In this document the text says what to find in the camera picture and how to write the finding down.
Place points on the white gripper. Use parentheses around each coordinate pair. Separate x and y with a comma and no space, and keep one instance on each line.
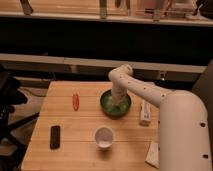
(117,97)

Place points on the green ceramic bowl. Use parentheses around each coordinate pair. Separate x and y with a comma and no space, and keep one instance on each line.
(112,109)

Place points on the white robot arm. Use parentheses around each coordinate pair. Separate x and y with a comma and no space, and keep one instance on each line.
(184,143)

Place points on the white tube bottle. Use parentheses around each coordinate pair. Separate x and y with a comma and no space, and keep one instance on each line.
(145,114)

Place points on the orange red carrot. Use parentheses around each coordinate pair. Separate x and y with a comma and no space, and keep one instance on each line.
(75,102)

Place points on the small white cup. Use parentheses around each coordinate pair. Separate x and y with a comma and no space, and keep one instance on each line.
(104,138)

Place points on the white folded cloth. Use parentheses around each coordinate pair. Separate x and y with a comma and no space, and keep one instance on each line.
(152,156)

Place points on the black remote control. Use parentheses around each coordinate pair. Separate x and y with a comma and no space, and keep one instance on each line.
(55,137)

